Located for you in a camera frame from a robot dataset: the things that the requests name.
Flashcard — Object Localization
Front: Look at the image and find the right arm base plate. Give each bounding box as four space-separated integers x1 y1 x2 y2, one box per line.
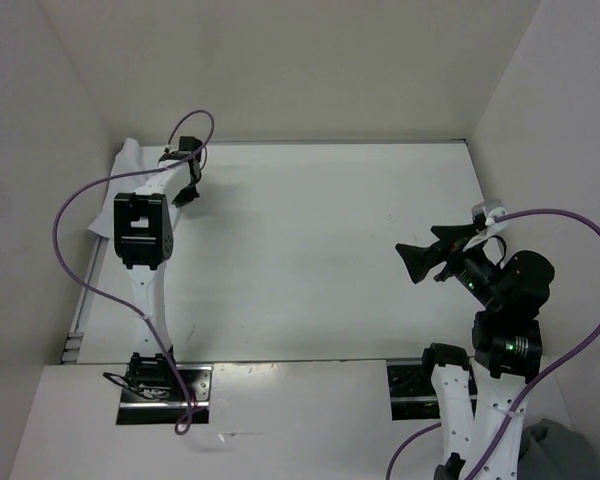
386 359 439 421

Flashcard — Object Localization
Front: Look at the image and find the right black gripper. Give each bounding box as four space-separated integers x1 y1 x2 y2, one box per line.
396 220 505 306

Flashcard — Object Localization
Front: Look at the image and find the white skirt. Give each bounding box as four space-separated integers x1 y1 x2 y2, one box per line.
85 137 181 239

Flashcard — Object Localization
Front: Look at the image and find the aluminium table rail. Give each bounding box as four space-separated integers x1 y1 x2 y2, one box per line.
59 236 108 365

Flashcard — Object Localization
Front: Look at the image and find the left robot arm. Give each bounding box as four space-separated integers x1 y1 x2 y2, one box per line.
113 136 206 401

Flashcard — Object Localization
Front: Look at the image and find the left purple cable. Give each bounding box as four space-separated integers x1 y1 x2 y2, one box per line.
53 109 216 434

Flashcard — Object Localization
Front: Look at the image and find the grey skirt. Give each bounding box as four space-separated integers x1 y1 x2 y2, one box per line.
518 419 600 480

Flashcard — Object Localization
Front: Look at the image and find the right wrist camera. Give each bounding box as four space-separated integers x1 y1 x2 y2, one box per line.
471 199 507 229

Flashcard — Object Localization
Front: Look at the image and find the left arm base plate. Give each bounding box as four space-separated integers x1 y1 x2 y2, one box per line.
116 364 213 426

